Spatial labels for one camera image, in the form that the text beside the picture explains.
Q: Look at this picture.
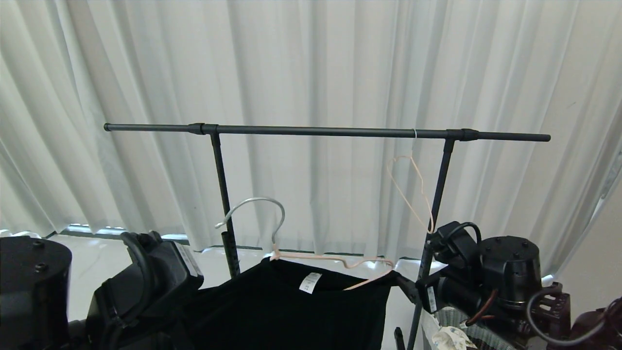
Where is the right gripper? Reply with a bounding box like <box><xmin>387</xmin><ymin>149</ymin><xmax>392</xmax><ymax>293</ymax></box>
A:
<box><xmin>416</xmin><ymin>276</ymin><xmax>485</xmax><ymax>317</ymax></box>

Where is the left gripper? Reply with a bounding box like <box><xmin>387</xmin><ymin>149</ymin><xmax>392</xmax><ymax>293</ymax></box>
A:
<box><xmin>87</xmin><ymin>238</ymin><xmax>205</xmax><ymax>350</ymax></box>

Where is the black garment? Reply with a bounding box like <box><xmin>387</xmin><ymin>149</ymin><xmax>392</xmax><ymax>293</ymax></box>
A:
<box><xmin>185</xmin><ymin>258</ymin><xmax>402</xmax><ymax>350</ymax></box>

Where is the pink clothes hanger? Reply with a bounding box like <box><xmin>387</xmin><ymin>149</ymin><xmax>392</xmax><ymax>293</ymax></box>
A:
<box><xmin>215</xmin><ymin>197</ymin><xmax>396</xmax><ymax>291</ymax></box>
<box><xmin>387</xmin><ymin>155</ymin><xmax>435</xmax><ymax>234</ymax></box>

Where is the white laundry basket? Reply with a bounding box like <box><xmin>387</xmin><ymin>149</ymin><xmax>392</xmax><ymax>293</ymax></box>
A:
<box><xmin>420</xmin><ymin>307</ymin><xmax>523</xmax><ymax>350</ymax></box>

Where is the black clothes rack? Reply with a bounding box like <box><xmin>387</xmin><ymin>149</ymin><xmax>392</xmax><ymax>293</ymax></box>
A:
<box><xmin>104</xmin><ymin>122</ymin><xmax>551</xmax><ymax>350</ymax></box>

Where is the window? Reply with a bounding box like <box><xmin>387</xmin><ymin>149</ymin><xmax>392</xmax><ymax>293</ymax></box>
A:
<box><xmin>61</xmin><ymin>224</ymin><xmax>190</xmax><ymax>244</ymax></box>

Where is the cream printed garment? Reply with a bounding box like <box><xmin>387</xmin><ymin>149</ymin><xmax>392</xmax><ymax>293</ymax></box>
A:
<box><xmin>431</xmin><ymin>325</ymin><xmax>478</xmax><ymax>350</ymax></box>

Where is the white curtain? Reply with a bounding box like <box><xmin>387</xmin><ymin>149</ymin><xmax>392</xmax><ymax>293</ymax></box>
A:
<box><xmin>0</xmin><ymin>0</ymin><xmax>622</xmax><ymax>278</ymax></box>

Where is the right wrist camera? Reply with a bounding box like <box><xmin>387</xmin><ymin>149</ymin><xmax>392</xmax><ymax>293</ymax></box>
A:
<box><xmin>428</xmin><ymin>221</ymin><xmax>482</xmax><ymax>273</ymax></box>

